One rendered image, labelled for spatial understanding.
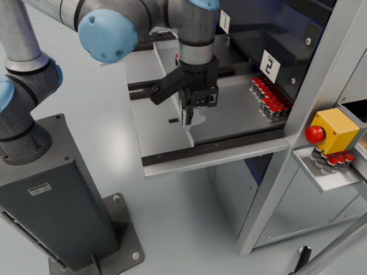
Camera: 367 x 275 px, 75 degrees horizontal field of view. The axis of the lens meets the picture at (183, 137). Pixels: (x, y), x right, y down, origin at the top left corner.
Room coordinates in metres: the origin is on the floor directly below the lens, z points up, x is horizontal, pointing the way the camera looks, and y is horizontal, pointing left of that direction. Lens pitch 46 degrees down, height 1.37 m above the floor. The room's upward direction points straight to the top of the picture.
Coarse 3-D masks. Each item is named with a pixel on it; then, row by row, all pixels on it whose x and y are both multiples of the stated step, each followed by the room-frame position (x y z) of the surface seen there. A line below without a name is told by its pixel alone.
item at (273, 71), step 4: (264, 52) 0.66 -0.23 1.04; (264, 56) 0.65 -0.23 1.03; (268, 56) 0.63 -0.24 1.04; (264, 60) 0.65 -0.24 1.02; (268, 60) 0.63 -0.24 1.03; (272, 60) 0.61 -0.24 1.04; (264, 64) 0.64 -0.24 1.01; (276, 64) 0.59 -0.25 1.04; (260, 68) 0.66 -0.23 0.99; (264, 68) 0.64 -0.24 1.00; (268, 68) 0.62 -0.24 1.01; (272, 68) 0.60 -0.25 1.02; (276, 68) 0.59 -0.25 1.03; (264, 72) 0.63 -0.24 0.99; (272, 72) 0.60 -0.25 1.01; (276, 72) 0.58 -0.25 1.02; (268, 76) 0.61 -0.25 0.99; (272, 76) 0.59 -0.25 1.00; (272, 80) 0.59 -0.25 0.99
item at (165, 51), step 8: (168, 40) 1.02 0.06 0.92; (176, 40) 1.03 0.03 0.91; (216, 40) 1.08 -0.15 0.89; (224, 40) 1.09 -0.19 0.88; (160, 48) 1.01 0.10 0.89; (168, 48) 1.02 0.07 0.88; (176, 48) 1.02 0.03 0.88; (216, 48) 1.02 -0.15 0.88; (224, 48) 1.02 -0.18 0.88; (232, 48) 1.02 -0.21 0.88; (160, 56) 0.94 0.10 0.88; (168, 56) 0.94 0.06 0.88; (216, 56) 0.94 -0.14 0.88; (224, 56) 0.94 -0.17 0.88; (232, 56) 0.94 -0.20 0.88; (240, 56) 0.94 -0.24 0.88; (160, 64) 0.87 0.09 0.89; (168, 64) 0.88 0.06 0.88; (224, 64) 0.88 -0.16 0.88; (232, 64) 0.82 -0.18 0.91; (240, 64) 0.83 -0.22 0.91; (248, 64) 0.84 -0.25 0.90; (168, 72) 0.82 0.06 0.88
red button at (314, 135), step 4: (308, 128) 0.38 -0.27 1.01; (312, 128) 0.37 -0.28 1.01; (316, 128) 0.37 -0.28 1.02; (320, 128) 0.37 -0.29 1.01; (308, 132) 0.37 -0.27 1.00; (312, 132) 0.37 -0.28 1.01; (316, 132) 0.36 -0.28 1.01; (320, 132) 0.36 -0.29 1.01; (308, 136) 0.37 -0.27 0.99; (312, 136) 0.36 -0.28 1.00; (316, 136) 0.36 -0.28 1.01; (320, 136) 0.36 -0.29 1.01; (308, 140) 0.37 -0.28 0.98; (312, 140) 0.36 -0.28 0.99; (316, 140) 0.35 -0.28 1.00; (320, 140) 0.35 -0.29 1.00
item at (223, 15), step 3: (222, 12) 0.97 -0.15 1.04; (222, 15) 0.97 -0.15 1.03; (225, 15) 0.95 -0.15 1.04; (222, 18) 0.97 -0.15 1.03; (225, 18) 0.94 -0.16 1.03; (228, 18) 0.92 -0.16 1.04; (222, 21) 0.97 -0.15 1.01; (228, 21) 0.91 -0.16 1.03; (222, 24) 0.96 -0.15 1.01; (228, 24) 0.91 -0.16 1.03; (222, 27) 0.96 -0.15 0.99; (225, 27) 0.93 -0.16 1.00; (228, 27) 0.91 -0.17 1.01; (225, 30) 0.93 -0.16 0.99
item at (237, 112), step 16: (224, 80) 0.72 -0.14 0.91; (240, 80) 0.74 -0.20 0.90; (176, 96) 0.67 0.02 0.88; (224, 96) 0.67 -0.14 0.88; (240, 96) 0.67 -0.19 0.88; (208, 112) 0.58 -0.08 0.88; (224, 112) 0.58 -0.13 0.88; (240, 112) 0.58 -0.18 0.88; (256, 112) 0.58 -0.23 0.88; (192, 128) 0.51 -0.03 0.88; (208, 128) 0.51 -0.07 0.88; (224, 128) 0.51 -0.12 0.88; (240, 128) 0.51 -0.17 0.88; (256, 128) 0.48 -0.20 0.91; (272, 128) 0.49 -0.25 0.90; (192, 144) 0.44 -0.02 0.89
